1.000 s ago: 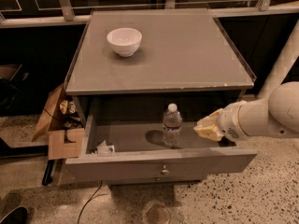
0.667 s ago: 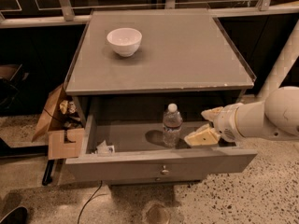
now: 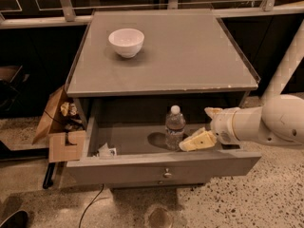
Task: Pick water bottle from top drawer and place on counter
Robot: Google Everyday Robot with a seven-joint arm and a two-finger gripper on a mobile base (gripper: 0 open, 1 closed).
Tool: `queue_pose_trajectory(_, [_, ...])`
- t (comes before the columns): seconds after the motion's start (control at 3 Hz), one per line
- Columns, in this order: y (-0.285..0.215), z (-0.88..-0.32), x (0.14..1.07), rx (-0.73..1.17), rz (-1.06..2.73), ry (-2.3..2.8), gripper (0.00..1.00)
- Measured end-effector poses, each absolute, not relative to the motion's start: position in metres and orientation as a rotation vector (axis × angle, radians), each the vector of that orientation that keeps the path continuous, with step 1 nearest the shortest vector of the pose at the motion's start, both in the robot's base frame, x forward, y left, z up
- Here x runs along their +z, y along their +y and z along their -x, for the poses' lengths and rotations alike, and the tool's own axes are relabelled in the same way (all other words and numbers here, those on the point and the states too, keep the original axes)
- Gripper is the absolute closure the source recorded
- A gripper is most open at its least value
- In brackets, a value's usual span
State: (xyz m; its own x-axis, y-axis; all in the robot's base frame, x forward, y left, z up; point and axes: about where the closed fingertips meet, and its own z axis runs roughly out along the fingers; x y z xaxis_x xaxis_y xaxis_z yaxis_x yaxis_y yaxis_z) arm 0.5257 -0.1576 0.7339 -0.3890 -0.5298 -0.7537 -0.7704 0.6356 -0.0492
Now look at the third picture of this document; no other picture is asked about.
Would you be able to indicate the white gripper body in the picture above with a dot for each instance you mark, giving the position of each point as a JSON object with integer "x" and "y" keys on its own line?
{"x": 222, "y": 124}

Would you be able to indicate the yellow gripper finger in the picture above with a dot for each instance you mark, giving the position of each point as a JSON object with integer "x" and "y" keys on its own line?
{"x": 201, "y": 139}
{"x": 212, "y": 111}

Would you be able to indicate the clear plastic water bottle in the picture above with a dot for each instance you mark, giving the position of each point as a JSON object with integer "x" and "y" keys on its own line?
{"x": 174, "y": 128}

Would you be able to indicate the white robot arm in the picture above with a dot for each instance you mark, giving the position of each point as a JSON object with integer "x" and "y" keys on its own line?
{"x": 279, "y": 121}

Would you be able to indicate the brass drawer knob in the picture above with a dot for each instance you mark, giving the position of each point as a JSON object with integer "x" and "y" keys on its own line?
{"x": 167, "y": 173}

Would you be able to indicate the open grey top drawer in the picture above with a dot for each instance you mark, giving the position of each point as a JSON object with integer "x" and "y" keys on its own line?
{"x": 142, "y": 155}

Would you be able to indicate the grey wooden nightstand cabinet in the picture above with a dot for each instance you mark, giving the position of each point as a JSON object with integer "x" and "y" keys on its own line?
{"x": 187, "y": 58}

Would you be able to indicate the crumpled white paper scrap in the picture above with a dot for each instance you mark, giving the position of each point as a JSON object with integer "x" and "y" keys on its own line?
{"x": 106, "y": 151}

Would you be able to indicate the white ceramic bowl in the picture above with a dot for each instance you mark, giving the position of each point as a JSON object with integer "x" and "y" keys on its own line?
{"x": 126, "y": 42}

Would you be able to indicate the brown cardboard box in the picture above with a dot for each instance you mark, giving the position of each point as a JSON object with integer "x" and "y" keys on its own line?
{"x": 63, "y": 145}

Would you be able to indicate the black bar on floor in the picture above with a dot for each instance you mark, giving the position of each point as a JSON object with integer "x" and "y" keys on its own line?
{"x": 48, "y": 176}

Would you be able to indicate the black shoe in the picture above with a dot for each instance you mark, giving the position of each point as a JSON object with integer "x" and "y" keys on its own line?
{"x": 18, "y": 219}

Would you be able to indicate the metal window railing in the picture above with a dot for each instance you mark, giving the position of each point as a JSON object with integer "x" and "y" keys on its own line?
{"x": 24, "y": 14}

